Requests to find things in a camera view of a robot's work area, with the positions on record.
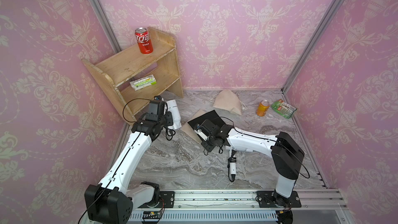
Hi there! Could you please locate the black drawstring bag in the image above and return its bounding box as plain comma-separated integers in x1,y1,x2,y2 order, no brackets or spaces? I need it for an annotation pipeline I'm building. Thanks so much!
198,110,226,142

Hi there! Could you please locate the beige hair dryer bag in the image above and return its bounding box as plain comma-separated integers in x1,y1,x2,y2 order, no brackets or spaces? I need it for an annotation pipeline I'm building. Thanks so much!
209,89,247,116

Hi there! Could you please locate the white hair dryer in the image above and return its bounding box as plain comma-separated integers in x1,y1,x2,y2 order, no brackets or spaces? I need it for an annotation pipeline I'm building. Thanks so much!
164,100,181,141
227,149,253,183

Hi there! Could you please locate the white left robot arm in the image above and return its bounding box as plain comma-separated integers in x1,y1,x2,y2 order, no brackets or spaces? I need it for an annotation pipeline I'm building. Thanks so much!
84,96,181,224

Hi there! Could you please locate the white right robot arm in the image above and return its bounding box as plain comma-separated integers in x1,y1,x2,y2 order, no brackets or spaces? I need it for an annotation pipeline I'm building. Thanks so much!
192,119,305,208

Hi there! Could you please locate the green white box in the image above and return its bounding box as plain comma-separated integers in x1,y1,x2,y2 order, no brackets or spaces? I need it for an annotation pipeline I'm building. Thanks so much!
130,75,157,91

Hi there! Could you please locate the wooden two-tier shelf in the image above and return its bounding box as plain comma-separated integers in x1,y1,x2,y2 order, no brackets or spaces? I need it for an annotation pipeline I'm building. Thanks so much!
82,28,183,125

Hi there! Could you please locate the orange soda can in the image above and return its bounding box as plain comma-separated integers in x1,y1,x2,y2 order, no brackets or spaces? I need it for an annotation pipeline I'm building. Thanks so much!
256,100,270,117

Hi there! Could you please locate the green snack packet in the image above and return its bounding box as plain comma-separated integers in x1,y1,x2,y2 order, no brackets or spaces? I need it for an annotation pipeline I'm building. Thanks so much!
271,99,297,119

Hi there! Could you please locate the red cola can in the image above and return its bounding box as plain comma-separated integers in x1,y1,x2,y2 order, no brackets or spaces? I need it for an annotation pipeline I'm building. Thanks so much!
135,28,153,55

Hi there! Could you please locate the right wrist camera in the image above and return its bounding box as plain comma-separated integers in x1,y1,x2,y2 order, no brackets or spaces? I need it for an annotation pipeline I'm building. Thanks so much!
194,124,208,141

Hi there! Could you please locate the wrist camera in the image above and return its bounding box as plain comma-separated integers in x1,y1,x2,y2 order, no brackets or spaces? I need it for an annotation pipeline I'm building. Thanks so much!
154,95,164,101
194,124,208,141

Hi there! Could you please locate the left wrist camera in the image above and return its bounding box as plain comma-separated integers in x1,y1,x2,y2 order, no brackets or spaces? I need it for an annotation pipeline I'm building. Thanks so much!
154,95,164,101

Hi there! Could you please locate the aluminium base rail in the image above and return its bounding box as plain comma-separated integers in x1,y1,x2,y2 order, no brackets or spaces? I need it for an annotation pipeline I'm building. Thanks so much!
81,189,355,224

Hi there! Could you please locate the left aluminium corner post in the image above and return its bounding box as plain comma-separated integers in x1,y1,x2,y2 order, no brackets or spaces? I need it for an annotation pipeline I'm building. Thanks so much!
89,0,122,53

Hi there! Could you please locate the aluminium corner post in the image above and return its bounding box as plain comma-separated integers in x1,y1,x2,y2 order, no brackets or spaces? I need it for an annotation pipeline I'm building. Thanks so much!
281,0,344,96
89,0,122,53

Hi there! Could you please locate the right aluminium corner post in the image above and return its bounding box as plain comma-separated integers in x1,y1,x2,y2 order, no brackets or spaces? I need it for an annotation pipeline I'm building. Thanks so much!
281,0,344,96

